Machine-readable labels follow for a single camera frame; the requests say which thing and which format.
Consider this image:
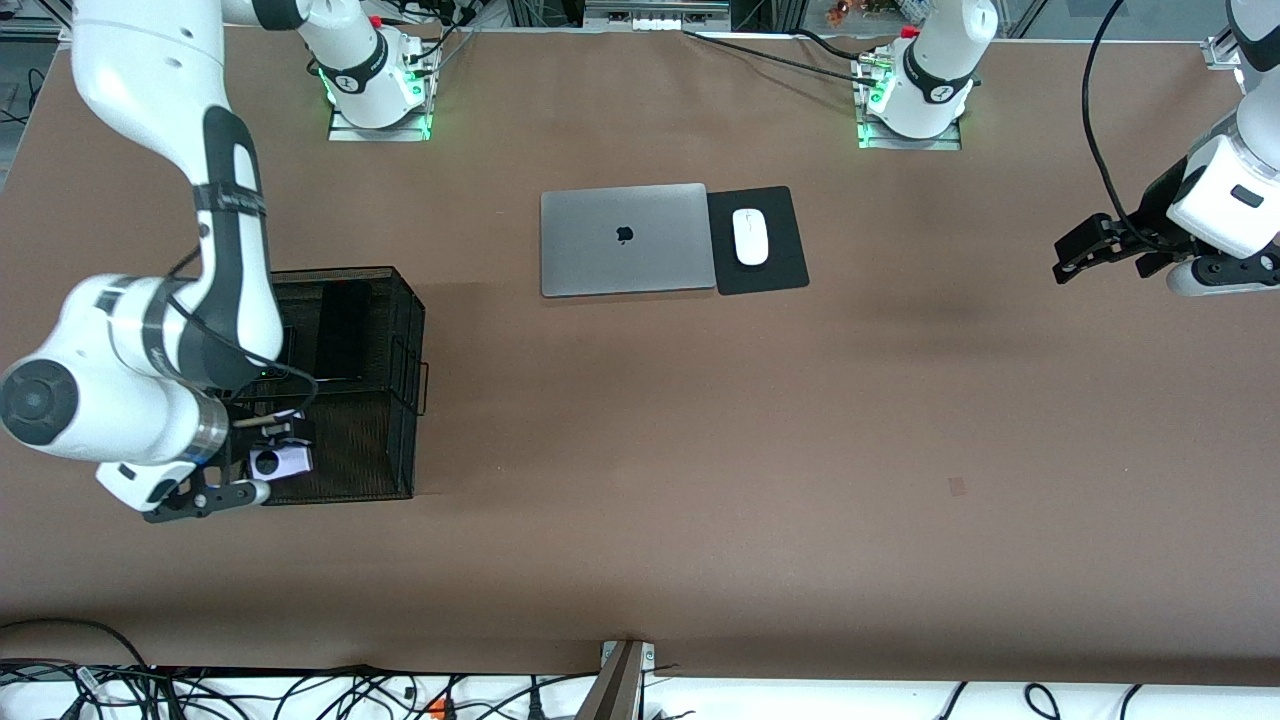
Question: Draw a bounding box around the lavender flip phone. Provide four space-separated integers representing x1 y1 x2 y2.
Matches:
248 408 315 481

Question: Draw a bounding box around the small black flip phone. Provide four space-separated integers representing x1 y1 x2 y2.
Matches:
255 325 298 381

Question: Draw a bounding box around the black slab smartphone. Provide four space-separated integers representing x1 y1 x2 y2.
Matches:
317 283 370 384

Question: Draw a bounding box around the black mouse pad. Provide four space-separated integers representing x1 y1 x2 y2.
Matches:
706 185 811 297

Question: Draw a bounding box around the white computer mouse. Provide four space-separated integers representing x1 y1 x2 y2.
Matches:
732 208 771 267

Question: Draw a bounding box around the silver laptop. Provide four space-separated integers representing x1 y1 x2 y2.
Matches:
540 182 718 299

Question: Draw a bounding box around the grey power strip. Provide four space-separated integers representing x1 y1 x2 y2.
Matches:
583 0 733 33

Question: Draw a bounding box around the black wire mesh basket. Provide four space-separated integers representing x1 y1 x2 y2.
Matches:
232 265 431 505

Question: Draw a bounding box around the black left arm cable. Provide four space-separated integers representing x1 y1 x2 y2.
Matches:
1083 0 1171 251

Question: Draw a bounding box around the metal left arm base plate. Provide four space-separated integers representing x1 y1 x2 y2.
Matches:
857 110 964 152

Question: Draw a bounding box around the thick black cable loop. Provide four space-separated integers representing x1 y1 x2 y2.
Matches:
0 618 153 673

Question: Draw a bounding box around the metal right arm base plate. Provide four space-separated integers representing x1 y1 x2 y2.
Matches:
327 100 434 143

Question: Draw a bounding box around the grey metal camera post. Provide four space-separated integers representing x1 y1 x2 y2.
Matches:
575 640 657 720

